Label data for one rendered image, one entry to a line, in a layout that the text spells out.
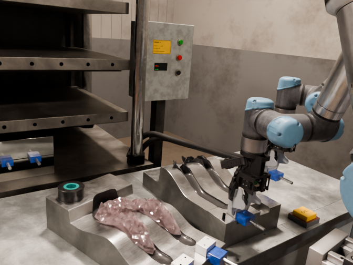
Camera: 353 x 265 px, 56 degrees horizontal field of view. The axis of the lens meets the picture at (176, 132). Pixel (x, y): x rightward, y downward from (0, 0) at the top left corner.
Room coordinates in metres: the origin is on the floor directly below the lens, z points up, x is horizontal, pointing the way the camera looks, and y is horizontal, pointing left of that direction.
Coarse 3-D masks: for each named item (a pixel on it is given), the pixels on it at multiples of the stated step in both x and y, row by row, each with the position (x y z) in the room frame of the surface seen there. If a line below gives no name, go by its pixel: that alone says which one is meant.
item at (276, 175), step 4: (268, 168) 1.18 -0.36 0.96; (272, 168) 1.19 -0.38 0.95; (268, 172) 1.18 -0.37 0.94; (272, 172) 1.17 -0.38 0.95; (276, 172) 1.17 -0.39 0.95; (280, 172) 1.17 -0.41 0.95; (272, 176) 1.16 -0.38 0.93; (276, 176) 1.15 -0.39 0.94; (280, 176) 1.16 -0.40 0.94; (276, 180) 1.15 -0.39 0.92; (284, 180) 1.14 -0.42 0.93; (288, 180) 1.13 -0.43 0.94; (292, 184) 1.12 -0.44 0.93
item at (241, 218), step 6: (228, 210) 0.93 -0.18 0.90; (240, 210) 0.92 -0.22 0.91; (246, 210) 0.93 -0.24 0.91; (234, 216) 0.91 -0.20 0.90; (240, 216) 0.89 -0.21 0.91; (246, 216) 0.89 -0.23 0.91; (252, 216) 0.89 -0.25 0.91; (240, 222) 0.89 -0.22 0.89; (246, 222) 0.88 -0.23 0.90; (252, 222) 0.88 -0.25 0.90; (258, 228) 0.86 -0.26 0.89; (264, 228) 0.85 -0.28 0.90
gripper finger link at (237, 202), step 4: (236, 192) 0.90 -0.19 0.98; (240, 192) 0.89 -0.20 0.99; (236, 196) 0.90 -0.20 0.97; (240, 196) 0.89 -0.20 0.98; (236, 200) 0.89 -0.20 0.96; (240, 200) 0.88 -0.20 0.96; (232, 204) 0.90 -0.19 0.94; (236, 204) 0.89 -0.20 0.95; (240, 204) 0.88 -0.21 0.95; (244, 204) 0.87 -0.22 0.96; (232, 208) 0.90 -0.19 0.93; (236, 208) 0.89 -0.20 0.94; (240, 208) 0.88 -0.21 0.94; (244, 208) 0.87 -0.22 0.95; (232, 212) 0.90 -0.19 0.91
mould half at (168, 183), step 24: (168, 168) 1.15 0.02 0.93; (192, 168) 1.18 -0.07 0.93; (216, 168) 1.23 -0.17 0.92; (168, 192) 1.12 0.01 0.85; (192, 192) 1.07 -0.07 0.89; (216, 192) 1.09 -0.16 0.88; (192, 216) 1.00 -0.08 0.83; (216, 216) 0.91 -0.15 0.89; (264, 216) 0.98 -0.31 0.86; (240, 240) 0.92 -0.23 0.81
